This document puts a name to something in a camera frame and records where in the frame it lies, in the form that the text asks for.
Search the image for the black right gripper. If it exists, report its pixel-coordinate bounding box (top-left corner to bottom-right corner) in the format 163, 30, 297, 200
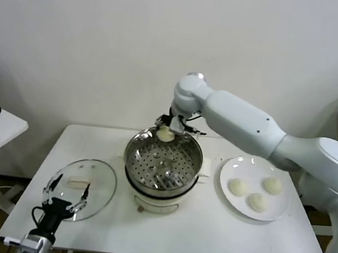
155, 112, 195, 136

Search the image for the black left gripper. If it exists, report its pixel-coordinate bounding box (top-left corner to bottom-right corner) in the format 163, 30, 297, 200
36, 172, 92, 242

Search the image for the white steamed baozi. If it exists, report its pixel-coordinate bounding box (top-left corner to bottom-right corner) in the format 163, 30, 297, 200
227, 177, 249, 199
245, 192, 271, 214
155, 124, 176, 143
261, 176, 283, 195

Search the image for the stainless steel steamer basket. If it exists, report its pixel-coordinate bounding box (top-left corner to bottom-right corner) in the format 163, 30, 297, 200
120, 122, 207, 198

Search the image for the glass pot lid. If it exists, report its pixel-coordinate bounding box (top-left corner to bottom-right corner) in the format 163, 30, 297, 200
41, 154, 120, 226

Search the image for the white round plate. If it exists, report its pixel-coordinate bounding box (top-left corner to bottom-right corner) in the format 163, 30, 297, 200
214, 154, 294, 223

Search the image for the cream electric cooking pot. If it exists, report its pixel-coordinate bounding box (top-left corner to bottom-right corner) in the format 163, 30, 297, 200
111, 140, 214, 220

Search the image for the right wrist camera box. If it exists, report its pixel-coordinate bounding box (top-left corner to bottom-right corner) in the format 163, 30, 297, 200
169, 116, 186, 134

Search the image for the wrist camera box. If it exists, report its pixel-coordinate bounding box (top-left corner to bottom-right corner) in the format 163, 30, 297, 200
169, 116, 186, 134
2, 235, 24, 247

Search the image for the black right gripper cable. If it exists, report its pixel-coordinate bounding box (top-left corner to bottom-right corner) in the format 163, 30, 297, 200
180, 109, 210, 137

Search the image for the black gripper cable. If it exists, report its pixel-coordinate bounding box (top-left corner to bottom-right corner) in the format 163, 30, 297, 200
29, 205, 46, 229
180, 109, 210, 137

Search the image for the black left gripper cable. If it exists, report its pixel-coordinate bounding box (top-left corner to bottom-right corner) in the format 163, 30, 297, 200
29, 205, 46, 229

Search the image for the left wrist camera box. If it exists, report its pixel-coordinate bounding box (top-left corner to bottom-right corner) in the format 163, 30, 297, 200
2, 235, 24, 247

